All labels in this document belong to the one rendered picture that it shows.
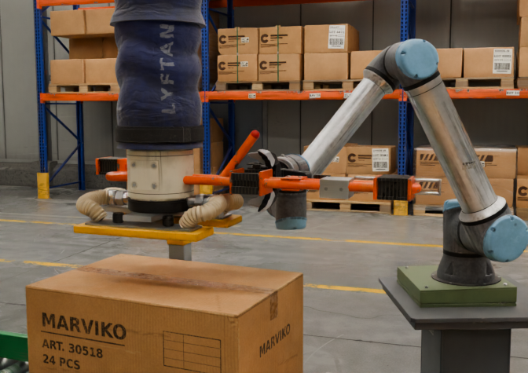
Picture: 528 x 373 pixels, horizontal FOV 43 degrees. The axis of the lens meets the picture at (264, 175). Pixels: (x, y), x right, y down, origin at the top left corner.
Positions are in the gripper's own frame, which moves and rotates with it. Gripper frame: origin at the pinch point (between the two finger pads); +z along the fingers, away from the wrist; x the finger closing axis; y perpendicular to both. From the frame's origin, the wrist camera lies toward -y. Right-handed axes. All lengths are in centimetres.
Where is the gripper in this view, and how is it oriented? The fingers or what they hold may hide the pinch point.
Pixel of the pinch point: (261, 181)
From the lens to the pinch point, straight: 162.1
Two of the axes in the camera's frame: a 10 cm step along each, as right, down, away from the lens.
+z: -3.4, 1.0, -9.4
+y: -9.4, -0.3, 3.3
